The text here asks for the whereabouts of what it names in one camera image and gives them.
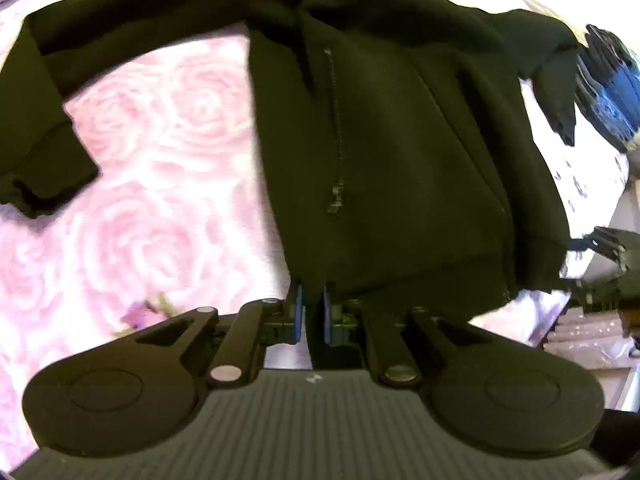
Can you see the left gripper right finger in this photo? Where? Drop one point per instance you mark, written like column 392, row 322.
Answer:
column 376, row 333

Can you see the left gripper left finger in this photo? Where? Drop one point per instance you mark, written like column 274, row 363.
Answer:
column 242, row 339

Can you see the black zip jacket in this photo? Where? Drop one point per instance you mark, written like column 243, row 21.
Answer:
column 399, row 159

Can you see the pink curtain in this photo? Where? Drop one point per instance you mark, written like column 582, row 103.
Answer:
column 595, row 341

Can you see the pink rose bed sheet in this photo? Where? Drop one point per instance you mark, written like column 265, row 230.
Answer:
column 179, row 209

